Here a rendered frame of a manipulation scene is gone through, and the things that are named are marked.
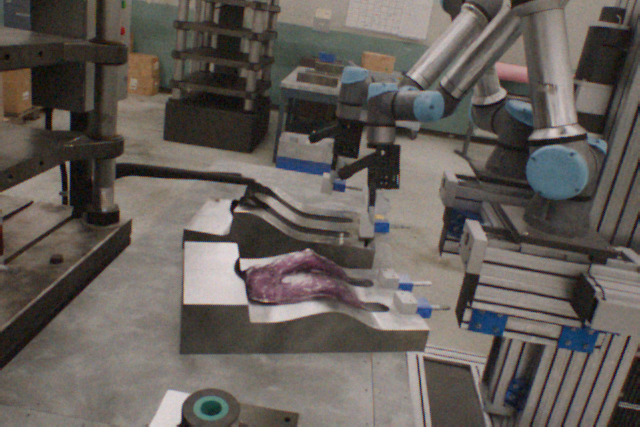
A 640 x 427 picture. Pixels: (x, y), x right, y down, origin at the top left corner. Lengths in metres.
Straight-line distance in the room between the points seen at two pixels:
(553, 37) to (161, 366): 0.98
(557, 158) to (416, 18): 6.82
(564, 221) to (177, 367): 0.89
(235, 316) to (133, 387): 0.21
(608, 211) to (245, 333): 1.00
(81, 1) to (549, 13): 1.17
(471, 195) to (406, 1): 6.25
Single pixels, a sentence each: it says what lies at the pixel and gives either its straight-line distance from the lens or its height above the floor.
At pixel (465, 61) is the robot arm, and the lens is 1.37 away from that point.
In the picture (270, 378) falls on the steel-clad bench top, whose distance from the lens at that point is 1.01.
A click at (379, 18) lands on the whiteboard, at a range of 7.84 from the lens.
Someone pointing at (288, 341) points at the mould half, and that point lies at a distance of 1.06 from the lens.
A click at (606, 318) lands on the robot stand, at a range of 1.32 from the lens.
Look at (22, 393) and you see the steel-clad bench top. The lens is 1.00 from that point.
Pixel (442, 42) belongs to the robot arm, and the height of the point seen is 1.42.
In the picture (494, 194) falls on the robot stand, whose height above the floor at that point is 0.97.
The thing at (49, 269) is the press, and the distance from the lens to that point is 1.38.
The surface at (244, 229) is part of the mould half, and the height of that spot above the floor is 0.89.
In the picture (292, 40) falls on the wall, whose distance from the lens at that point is 7.88.
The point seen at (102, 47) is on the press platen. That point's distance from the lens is 1.44.
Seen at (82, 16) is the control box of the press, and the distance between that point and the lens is 1.62.
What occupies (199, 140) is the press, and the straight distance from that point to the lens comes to 5.52.
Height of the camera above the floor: 1.43
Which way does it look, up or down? 18 degrees down
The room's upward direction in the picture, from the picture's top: 9 degrees clockwise
